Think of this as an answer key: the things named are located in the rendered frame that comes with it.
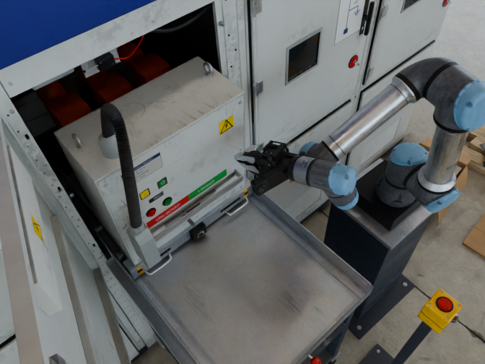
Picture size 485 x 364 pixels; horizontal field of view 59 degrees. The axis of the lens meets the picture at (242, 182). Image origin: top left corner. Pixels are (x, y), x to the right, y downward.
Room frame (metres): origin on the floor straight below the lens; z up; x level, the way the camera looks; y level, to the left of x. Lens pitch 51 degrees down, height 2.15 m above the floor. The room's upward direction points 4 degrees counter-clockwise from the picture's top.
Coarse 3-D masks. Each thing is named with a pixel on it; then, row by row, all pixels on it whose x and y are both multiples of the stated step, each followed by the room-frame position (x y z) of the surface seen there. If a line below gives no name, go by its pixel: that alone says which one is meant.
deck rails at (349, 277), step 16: (272, 208) 0.92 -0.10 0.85; (288, 224) 0.86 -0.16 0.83; (304, 240) 0.78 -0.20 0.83; (320, 256) 0.72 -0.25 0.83; (336, 256) 0.68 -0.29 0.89; (336, 272) 0.65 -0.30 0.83; (352, 272) 0.63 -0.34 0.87; (144, 288) 0.65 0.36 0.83; (352, 288) 0.59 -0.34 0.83; (368, 288) 0.57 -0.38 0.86; (160, 304) 0.59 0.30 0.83; (160, 320) 0.53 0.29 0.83; (176, 336) 0.45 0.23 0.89; (192, 352) 0.42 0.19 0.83
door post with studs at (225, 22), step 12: (216, 0) 1.12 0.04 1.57; (228, 0) 1.14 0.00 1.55; (216, 12) 1.11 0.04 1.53; (228, 12) 1.14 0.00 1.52; (216, 24) 1.15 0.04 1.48; (228, 24) 1.13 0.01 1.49; (216, 36) 1.16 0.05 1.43; (228, 36) 1.13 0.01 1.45; (228, 48) 1.13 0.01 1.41; (228, 60) 1.13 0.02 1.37; (228, 72) 1.13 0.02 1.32
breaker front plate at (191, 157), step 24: (240, 96) 0.97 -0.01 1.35; (216, 120) 0.91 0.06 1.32; (240, 120) 0.97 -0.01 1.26; (168, 144) 0.81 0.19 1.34; (192, 144) 0.86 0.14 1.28; (216, 144) 0.91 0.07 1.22; (240, 144) 0.98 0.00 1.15; (120, 168) 0.72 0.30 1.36; (168, 168) 0.80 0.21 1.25; (192, 168) 0.85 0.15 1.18; (216, 168) 0.91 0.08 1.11; (240, 168) 0.98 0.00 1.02; (120, 192) 0.71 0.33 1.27; (168, 192) 0.80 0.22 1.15; (216, 192) 0.91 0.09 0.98; (120, 216) 0.70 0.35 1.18; (144, 216) 0.74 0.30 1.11; (168, 216) 0.79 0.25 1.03; (168, 240) 0.78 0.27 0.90
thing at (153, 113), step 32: (192, 64) 1.11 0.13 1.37; (128, 96) 0.98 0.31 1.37; (160, 96) 0.97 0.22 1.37; (192, 96) 0.97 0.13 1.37; (224, 96) 0.96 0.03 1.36; (64, 128) 0.86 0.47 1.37; (96, 128) 0.86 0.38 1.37; (128, 128) 0.85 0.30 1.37; (160, 128) 0.85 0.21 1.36; (96, 160) 0.74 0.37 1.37; (96, 192) 0.71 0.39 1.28; (128, 256) 0.72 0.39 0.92
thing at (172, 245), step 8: (248, 184) 1.01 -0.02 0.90; (240, 192) 0.97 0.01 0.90; (248, 192) 1.00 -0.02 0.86; (232, 200) 0.95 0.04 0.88; (216, 208) 0.91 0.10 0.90; (224, 208) 0.92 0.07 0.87; (208, 216) 0.87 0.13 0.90; (216, 216) 0.90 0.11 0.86; (208, 224) 0.87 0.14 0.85; (184, 232) 0.81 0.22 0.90; (176, 240) 0.79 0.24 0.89; (184, 240) 0.81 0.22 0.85; (160, 248) 0.75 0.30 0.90; (168, 248) 0.77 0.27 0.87; (128, 264) 0.70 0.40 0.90; (136, 264) 0.70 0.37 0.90; (136, 272) 0.69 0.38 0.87
